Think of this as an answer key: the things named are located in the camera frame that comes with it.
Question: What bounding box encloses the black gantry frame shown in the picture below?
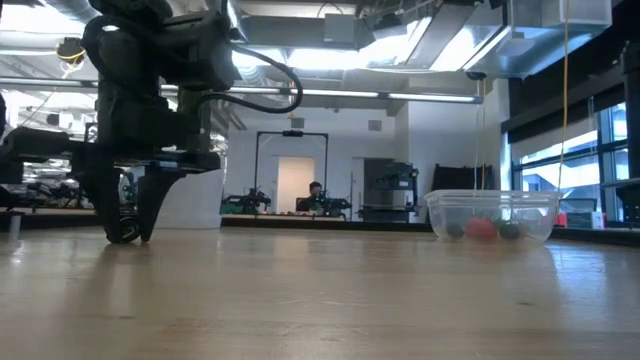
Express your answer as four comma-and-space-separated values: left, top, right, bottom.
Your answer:
253, 129, 330, 214

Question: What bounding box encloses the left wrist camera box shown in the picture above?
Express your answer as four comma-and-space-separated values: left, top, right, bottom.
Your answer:
159, 9, 237, 92

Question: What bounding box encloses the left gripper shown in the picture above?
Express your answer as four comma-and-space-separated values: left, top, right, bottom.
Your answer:
0, 89, 221, 245

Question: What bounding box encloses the grey labelled box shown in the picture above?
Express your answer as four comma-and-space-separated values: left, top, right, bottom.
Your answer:
567, 209, 605, 230

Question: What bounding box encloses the white planter pot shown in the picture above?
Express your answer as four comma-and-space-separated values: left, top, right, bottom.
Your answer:
154, 167, 227, 230

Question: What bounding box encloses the silver ventilation duct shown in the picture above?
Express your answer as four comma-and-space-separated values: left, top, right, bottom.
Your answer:
224, 0, 249, 44

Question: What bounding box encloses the long ceiling light strip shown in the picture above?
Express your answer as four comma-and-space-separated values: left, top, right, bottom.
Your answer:
0, 77, 484, 105

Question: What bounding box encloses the yellow cord reel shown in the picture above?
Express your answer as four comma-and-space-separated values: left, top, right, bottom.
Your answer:
54, 35, 87, 65

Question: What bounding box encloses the background work table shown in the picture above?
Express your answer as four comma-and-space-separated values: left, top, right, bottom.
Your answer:
222, 212, 346, 222

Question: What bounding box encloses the black wall panel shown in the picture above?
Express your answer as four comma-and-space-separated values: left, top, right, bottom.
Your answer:
430, 163, 496, 224

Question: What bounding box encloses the silver air duct hood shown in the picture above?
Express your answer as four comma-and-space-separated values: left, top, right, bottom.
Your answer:
429, 0, 614, 79

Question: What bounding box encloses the clear plastic tupperware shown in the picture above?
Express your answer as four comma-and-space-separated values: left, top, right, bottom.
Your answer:
423, 188, 564, 245

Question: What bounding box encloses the yellow hanging cord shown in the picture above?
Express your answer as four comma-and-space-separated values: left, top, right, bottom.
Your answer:
556, 0, 571, 194

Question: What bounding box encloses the black equipment cabinet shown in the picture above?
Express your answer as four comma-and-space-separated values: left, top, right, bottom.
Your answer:
362, 157, 420, 224

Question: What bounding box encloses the black office desk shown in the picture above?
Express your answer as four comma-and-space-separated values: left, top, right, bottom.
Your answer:
602, 177, 640, 226

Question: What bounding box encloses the person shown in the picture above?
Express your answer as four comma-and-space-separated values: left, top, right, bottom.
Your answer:
305, 180, 325, 212

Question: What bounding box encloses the red toy strawberry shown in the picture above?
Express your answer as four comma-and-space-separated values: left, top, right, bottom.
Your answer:
464, 216, 499, 241

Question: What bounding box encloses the black rig post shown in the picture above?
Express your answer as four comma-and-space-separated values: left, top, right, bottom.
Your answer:
619, 39, 640, 179

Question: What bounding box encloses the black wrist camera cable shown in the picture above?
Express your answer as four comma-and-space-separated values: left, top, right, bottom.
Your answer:
197, 42, 304, 115

